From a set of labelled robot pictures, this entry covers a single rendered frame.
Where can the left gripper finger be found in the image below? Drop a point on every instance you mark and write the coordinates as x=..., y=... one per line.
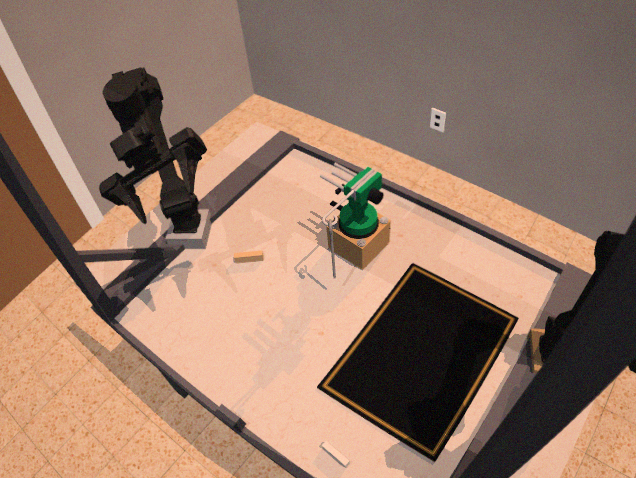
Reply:
x=187, y=154
x=130, y=199

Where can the black rectangular mat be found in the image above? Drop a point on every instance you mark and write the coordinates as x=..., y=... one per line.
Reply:
x=418, y=363

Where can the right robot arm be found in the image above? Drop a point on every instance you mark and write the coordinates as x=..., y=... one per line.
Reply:
x=555, y=328

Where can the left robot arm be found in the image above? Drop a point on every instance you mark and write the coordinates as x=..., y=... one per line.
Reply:
x=126, y=104

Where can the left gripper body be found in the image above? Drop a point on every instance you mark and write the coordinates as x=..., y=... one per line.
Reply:
x=148, y=159

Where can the black cylinder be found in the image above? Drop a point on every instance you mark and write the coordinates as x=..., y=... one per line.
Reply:
x=375, y=196

